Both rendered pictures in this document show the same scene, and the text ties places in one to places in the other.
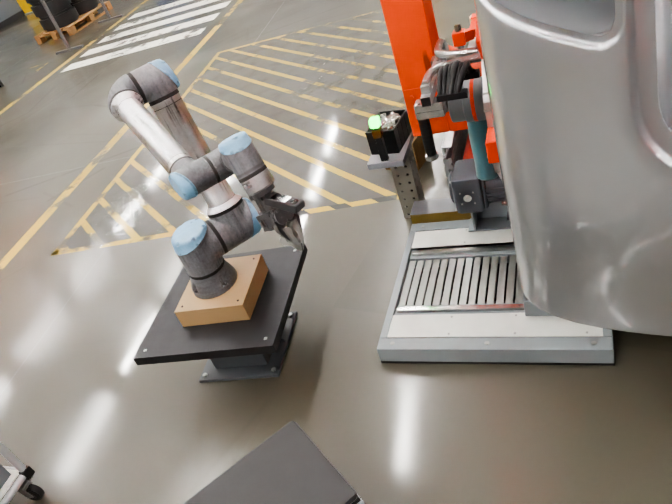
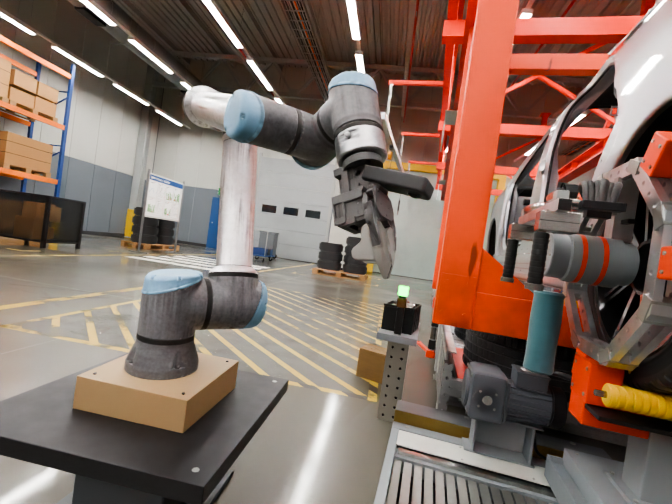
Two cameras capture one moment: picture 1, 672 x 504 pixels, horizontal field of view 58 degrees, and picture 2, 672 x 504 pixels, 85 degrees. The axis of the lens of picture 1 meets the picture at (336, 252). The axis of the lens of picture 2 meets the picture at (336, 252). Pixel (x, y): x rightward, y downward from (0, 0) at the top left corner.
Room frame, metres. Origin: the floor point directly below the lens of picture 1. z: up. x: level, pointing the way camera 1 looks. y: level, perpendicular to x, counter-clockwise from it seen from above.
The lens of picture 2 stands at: (0.93, 0.31, 0.79)
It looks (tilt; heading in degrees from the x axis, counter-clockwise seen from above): 1 degrees down; 347
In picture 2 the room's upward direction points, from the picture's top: 8 degrees clockwise
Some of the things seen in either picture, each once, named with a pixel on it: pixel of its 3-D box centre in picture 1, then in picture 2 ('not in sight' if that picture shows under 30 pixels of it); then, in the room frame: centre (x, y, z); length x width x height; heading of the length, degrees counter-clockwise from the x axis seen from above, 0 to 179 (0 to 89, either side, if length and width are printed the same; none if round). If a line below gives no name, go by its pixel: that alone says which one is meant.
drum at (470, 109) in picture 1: (482, 98); (584, 259); (1.79, -0.63, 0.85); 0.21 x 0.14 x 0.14; 62
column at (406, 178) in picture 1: (406, 177); (394, 374); (2.57, -0.46, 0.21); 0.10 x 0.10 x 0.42; 62
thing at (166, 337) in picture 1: (237, 323); (151, 447); (2.03, 0.50, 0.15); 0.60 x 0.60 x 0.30; 69
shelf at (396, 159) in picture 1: (394, 141); (400, 329); (2.55, -0.44, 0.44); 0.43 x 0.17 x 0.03; 152
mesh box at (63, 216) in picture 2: not in sight; (37, 219); (9.25, 4.38, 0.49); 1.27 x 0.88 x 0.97; 69
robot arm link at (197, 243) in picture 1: (197, 246); (174, 301); (2.03, 0.49, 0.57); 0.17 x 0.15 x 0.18; 111
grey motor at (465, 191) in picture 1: (504, 194); (520, 416); (2.08, -0.75, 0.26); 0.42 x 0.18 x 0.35; 62
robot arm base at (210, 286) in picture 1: (210, 273); (164, 348); (2.03, 0.50, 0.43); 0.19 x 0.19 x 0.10
